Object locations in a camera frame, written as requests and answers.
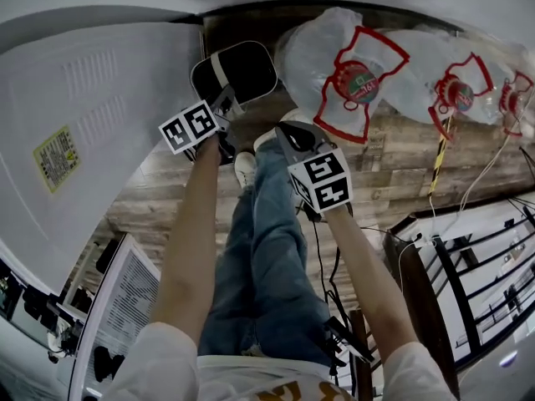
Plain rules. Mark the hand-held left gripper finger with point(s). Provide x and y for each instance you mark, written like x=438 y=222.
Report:
x=224 y=96

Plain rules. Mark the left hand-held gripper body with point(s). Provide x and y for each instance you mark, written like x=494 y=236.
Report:
x=189 y=126

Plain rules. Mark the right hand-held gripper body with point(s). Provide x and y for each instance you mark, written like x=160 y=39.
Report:
x=322 y=178

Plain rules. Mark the white square container black inside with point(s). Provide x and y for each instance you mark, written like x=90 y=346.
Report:
x=246 y=67

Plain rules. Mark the person's right forearm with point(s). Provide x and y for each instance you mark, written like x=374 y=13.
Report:
x=368 y=274

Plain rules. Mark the person's left forearm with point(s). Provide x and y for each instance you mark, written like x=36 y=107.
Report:
x=188 y=232

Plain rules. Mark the person's white right shoe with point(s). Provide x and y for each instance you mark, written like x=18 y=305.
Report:
x=267 y=138

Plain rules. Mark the person's white shoe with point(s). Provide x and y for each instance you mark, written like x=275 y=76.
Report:
x=245 y=169
x=267 y=138

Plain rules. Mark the person's white left shoe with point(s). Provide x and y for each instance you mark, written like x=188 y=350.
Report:
x=245 y=169

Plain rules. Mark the person's blue jeans legs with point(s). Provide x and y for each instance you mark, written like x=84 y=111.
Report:
x=267 y=249

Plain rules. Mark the white appliance cabinet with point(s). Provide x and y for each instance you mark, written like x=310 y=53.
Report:
x=83 y=98

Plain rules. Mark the yellow black striped strip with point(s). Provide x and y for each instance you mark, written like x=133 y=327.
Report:
x=437 y=163

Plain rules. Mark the yellow warning label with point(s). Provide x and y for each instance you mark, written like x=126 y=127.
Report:
x=56 y=159

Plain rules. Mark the black clip-on device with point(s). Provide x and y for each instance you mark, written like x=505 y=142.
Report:
x=349 y=341

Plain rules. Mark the black metal railing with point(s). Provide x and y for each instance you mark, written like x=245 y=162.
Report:
x=464 y=282

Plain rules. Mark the white printed panel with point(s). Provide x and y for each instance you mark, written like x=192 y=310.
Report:
x=121 y=303

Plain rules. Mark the person's white shirt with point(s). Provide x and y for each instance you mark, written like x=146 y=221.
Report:
x=175 y=370

